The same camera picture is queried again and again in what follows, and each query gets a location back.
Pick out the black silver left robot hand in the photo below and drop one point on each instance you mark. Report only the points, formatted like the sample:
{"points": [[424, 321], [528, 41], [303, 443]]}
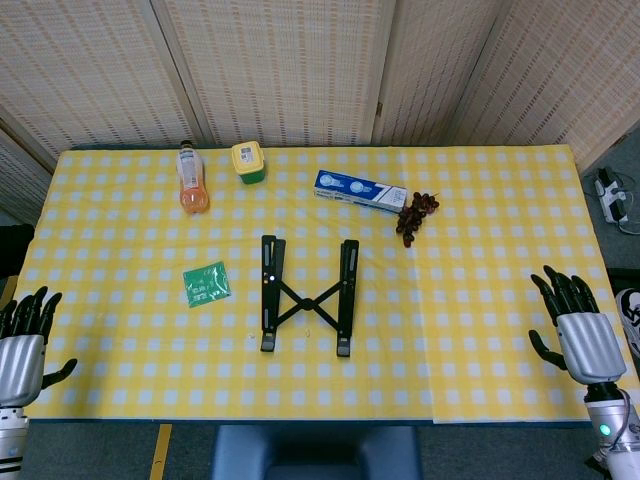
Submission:
{"points": [[20, 360]]}

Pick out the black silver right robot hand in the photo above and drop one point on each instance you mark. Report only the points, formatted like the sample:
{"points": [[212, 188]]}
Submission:
{"points": [[590, 345]]}

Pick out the black folding stand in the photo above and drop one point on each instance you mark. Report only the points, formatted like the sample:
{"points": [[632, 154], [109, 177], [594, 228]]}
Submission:
{"points": [[272, 280]]}

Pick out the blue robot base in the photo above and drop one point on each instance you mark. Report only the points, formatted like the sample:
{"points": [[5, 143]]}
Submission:
{"points": [[315, 452]]}

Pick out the white black sneaker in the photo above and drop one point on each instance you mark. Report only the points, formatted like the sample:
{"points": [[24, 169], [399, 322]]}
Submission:
{"points": [[631, 315]]}

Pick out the black bulky object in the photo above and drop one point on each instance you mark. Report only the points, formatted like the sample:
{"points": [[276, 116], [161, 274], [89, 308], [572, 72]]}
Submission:
{"points": [[14, 250]]}

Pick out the yellow white checked tablecloth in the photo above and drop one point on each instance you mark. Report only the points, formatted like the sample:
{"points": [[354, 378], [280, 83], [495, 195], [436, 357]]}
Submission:
{"points": [[450, 300]]}

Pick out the white power strip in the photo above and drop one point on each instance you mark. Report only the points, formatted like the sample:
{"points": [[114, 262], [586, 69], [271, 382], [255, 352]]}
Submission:
{"points": [[610, 197]]}

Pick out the yellow floor tape strip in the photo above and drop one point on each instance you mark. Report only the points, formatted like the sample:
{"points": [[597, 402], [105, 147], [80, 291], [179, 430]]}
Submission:
{"points": [[161, 450]]}

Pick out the woven folding screen panel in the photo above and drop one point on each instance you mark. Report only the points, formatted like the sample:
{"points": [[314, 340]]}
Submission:
{"points": [[430, 75], [280, 75], [565, 75], [20, 175], [90, 75]]}

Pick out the green tea packet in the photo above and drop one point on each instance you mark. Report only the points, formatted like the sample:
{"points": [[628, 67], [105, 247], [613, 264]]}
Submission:
{"points": [[206, 285]]}

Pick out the dark red grape bunch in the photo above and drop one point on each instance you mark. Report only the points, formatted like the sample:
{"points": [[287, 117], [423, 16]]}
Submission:
{"points": [[412, 215]]}

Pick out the orange drink plastic bottle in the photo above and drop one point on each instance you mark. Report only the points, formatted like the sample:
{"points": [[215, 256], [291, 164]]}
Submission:
{"points": [[192, 175]]}

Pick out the blue white toothpaste box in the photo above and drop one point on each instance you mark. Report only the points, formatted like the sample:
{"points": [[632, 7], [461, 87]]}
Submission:
{"points": [[355, 191]]}

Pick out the green container with yellow lid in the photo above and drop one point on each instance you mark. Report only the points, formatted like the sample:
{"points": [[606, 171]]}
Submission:
{"points": [[247, 160]]}

